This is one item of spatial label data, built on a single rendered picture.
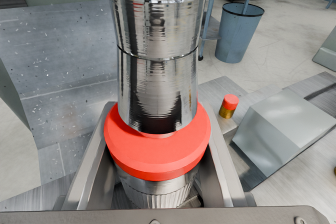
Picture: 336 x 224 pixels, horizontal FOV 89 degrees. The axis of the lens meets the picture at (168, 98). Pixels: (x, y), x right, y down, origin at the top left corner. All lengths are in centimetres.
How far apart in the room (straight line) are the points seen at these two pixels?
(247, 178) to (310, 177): 6
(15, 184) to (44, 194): 131
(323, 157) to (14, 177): 163
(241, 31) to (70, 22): 203
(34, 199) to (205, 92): 29
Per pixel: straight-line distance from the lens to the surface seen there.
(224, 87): 32
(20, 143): 181
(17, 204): 33
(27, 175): 161
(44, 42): 42
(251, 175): 23
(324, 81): 60
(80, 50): 41
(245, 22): 224
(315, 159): 22
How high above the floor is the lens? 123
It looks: 44 degrees down
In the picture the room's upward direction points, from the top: 3 degrees clockwise
